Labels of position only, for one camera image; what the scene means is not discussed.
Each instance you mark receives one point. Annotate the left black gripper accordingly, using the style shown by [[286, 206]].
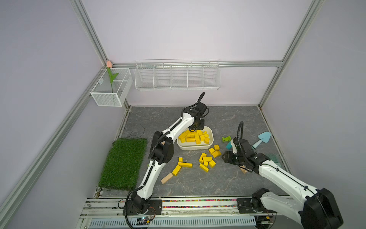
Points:
[[201, 127]]

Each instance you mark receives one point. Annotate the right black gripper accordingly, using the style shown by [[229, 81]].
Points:
[[227, 157]]

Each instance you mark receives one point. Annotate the long yellow block diagonal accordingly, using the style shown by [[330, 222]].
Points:
[[184, 134]]

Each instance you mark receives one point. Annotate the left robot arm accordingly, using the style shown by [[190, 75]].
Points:
[[162, 151]]

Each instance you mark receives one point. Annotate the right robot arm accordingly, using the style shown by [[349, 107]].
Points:
[[310, 207]]

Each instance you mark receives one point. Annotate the natural wood arch block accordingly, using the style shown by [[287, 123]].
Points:
[[243, 170]]

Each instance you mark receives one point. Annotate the teal triangle block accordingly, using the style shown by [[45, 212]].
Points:
[[229, 146]]

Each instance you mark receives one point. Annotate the green arch block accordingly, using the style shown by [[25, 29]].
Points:
[[226, 139]]

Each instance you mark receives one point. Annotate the teal toy shovel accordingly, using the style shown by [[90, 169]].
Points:
[[263, 138]]

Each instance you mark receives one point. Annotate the teal toy rake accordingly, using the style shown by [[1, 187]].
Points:
[[275, 159]]

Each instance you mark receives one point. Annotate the white plastic bin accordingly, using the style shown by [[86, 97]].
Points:
[[207, 140]]

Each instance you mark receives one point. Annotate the yellow block right pile left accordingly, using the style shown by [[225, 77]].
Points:
[[203, 167]]

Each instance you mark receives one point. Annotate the long yellow block left pile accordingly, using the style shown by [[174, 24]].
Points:
[[185, 165]]

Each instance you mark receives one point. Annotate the yellow rectangular block left pile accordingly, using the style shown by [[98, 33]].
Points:
[[176, 170]]

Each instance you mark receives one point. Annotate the natural wood long block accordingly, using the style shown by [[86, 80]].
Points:
[[166, 178]]

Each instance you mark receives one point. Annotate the green artificial grass mat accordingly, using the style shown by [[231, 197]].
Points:
[[123, 163]]

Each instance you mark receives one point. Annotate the artificial pink tulip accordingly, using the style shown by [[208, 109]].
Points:
[[112, 76]]

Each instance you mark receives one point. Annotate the white wire wall rack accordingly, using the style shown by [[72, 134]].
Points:
[[178, 74]]

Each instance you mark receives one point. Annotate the white mesh wall basket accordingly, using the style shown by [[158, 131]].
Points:
[[102, 94]]

